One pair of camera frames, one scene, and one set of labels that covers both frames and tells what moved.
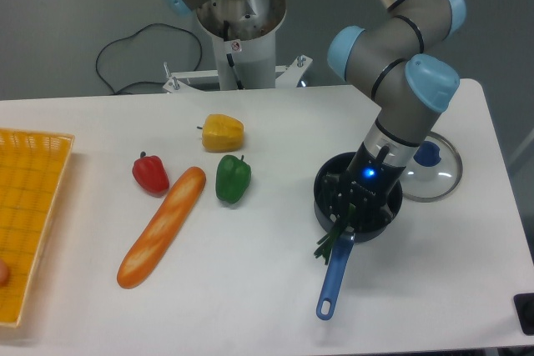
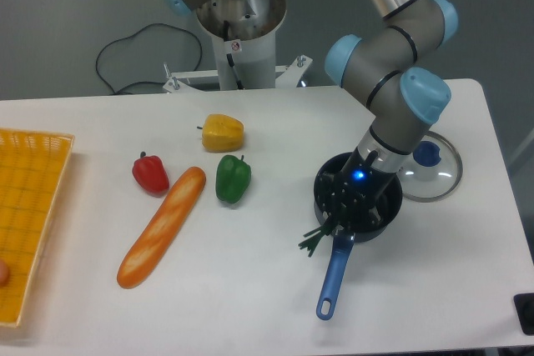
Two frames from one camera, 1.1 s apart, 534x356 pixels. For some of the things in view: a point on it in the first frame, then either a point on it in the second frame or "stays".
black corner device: (524, 307) stays
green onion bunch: (341, 226) → (311, 243)
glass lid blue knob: (434, 171) stays
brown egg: (4, 273) stays
